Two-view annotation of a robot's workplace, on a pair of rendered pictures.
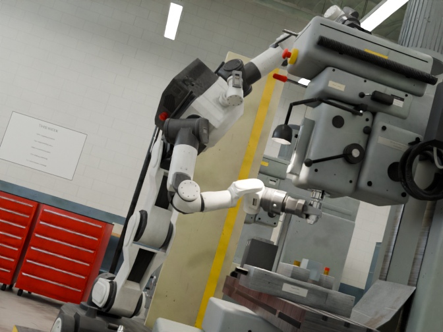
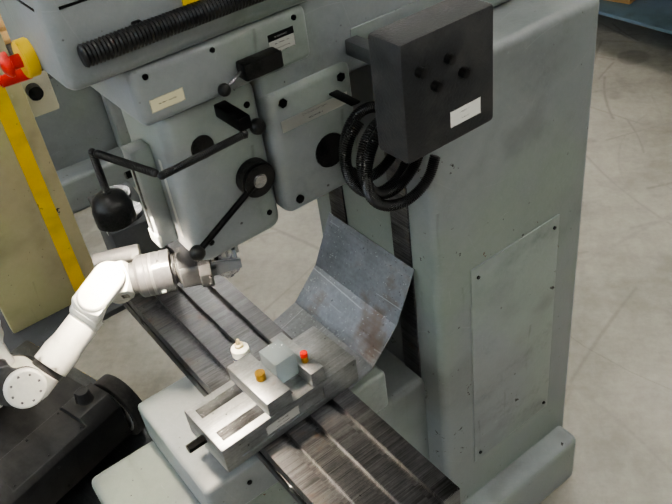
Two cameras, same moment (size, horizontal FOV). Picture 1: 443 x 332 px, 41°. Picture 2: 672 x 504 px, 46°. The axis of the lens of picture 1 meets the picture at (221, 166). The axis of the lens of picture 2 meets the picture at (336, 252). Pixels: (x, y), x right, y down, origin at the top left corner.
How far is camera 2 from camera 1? 150 cm
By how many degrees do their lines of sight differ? 52
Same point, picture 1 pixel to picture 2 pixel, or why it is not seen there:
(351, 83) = (191, 74)
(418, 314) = (432, 307)
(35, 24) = not seen: outside the picture
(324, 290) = (317, 387)
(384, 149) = (298, 133)
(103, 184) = not seen: outside the picture
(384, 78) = (244, 19)
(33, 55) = not seen: outside the picture
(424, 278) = (423, 262)
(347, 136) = (229, 155)
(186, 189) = (22, 392)
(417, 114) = (323, 32)
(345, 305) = (348, 376)
